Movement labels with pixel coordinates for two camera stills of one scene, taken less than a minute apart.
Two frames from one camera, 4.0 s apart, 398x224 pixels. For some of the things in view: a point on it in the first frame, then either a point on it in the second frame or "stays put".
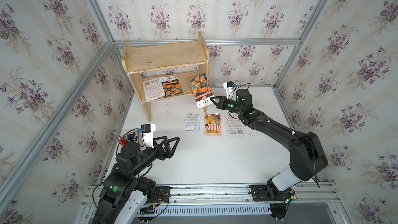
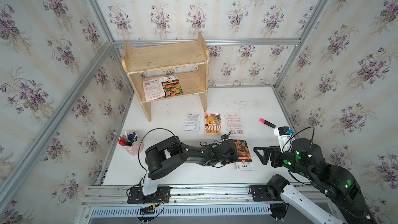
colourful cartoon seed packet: x=212 y=126 stays put
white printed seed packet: x=192 y=121 stays put
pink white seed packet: x=235 y=127 stays put
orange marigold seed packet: x=171 y=85 stays put
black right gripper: x=221 y=101 → x=275 y=151
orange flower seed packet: x=202 y=91 → x=244 y=155
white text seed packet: x=153 y=89 stays put
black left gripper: x=166 y=153 → x=235 y=156
